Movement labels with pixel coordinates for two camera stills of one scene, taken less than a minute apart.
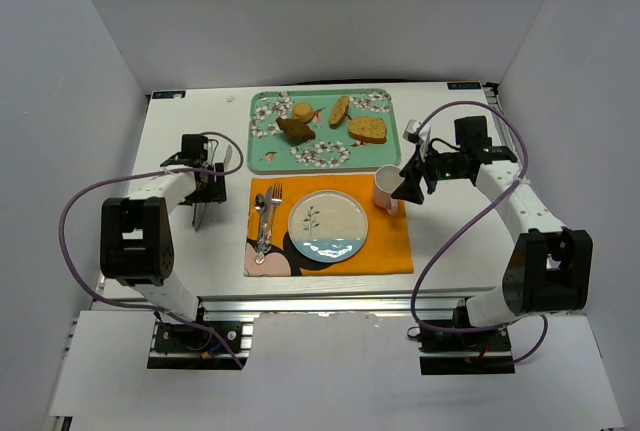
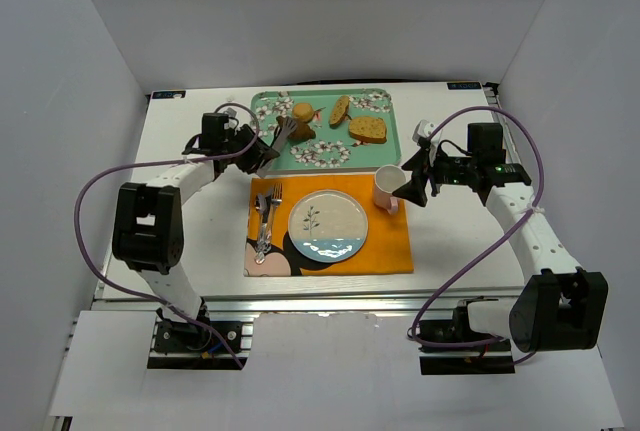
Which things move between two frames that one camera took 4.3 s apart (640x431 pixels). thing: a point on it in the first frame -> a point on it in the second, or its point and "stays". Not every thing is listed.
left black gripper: x=210 y=191 -> x=251 y=149
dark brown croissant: x=295 y=131 stays
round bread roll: x=303 y=111 stays
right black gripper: x=428 y=176 stays
